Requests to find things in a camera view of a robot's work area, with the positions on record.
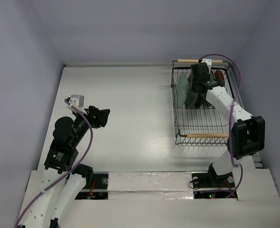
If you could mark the red teal plate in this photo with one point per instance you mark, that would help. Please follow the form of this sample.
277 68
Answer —
219 76

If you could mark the grey reindeer plate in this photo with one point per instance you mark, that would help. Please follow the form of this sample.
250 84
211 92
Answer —
191 96

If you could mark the black wire dish rack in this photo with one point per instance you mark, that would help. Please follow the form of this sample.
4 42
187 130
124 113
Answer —
203 126

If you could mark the light green flower plate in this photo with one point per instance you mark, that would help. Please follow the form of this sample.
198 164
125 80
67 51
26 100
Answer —
181 89

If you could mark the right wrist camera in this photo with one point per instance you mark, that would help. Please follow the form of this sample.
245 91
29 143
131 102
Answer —
208 63

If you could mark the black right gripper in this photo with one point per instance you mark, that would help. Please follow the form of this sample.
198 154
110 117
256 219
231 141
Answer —
199 71

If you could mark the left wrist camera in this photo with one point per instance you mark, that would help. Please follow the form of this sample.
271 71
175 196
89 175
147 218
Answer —
77 101

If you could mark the dark teal plate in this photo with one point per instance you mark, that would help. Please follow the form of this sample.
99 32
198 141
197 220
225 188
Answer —
200 101

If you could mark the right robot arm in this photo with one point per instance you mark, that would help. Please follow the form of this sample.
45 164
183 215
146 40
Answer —
246 132

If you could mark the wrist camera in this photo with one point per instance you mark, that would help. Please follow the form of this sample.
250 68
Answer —
208 63
77 101

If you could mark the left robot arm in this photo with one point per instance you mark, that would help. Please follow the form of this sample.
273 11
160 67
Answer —
63 176

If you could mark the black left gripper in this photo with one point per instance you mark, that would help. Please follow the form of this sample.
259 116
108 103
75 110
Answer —
98 117

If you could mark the white blue floral plate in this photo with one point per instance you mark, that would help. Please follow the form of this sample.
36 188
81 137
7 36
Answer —
212 76

